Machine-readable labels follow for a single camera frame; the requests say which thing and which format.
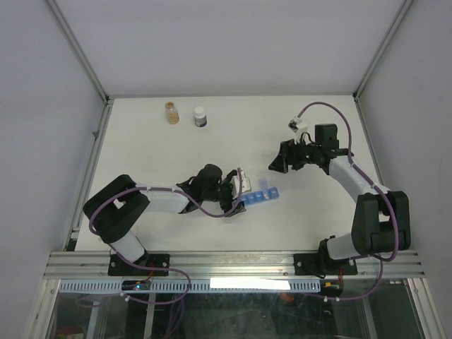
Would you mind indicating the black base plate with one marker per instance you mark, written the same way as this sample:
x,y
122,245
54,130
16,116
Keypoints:
x,y
118,267
315,265

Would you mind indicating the aluminium mounting rail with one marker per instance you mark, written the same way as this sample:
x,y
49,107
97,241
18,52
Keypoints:
x,y
207,264

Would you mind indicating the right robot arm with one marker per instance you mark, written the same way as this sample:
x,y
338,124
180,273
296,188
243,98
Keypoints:
x,y
381,222

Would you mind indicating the small status circuit board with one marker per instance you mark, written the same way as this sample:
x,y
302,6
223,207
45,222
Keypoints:
x,y
136,285

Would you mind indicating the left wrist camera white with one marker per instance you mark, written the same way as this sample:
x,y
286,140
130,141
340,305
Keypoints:
x,y
240,183

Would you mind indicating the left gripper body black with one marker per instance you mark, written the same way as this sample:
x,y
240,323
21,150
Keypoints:
x,y
224,195

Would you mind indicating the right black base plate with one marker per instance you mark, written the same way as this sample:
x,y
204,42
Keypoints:
x,y
315,265

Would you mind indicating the slotted grey cable duct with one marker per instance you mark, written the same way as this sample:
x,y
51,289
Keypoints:
x,y
216,285

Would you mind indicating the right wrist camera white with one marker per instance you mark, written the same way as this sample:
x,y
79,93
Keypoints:
x,y
298,127

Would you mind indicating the white pill bottle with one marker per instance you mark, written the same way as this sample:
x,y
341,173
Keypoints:
x,y
200,117

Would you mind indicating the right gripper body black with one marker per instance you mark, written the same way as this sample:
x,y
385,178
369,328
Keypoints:
x,y
301,153

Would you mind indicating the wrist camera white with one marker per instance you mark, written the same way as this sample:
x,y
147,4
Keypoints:
x,y
240,183
298,127

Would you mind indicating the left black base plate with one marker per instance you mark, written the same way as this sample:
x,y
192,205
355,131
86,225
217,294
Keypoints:
x,y
118,267

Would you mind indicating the amber pill bottle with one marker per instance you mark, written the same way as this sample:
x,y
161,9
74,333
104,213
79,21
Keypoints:
x,y
171,113

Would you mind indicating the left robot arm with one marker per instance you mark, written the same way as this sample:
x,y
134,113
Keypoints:
x,y
115,209

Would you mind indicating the blue weekly pill organizer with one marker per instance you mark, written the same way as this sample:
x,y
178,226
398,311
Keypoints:
x,y
263,194

